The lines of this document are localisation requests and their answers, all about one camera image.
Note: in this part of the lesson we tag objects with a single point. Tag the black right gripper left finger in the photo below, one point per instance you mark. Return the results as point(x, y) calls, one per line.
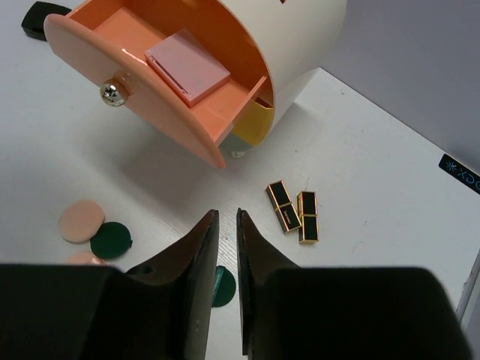
point(159, 309)

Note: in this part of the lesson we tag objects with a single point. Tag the green round compact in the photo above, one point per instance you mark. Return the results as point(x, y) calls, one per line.
point(224, 287)

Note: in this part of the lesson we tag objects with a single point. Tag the right blue table label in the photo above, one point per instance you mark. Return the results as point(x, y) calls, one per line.
point(460, 172)

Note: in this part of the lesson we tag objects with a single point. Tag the peach powder puff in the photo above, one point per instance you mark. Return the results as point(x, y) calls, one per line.
point(80, 221)

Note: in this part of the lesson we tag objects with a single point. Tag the black gold lipstick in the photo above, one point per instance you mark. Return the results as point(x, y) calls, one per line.
point(283, 207)
point(308, 215)

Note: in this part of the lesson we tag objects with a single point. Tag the peach puff with ribbon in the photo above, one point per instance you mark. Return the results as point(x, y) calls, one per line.
point(85, 258)

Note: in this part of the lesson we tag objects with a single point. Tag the yellow middle drawer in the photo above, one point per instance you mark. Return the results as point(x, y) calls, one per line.
point(255, 122)

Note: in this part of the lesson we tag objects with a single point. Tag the black square compact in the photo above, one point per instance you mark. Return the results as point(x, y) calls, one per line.
point(33, 22)

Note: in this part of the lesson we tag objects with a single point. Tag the pink square compact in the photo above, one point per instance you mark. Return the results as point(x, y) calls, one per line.
point(186, 66)

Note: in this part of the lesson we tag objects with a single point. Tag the cream round drawer organizer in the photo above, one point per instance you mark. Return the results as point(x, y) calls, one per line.
point(293, 37)

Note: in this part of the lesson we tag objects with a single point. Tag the orange top drawer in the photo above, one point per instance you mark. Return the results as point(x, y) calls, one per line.
point(107, 41)

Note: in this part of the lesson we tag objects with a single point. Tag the dark green powder puff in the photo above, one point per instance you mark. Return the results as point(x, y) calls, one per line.
point(112, 240)

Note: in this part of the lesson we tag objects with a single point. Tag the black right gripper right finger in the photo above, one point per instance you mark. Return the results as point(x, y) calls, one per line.
point(290, 312)

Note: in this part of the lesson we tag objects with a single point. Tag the grey bottom drawer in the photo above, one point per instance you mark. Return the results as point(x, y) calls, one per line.
point(235, 144)

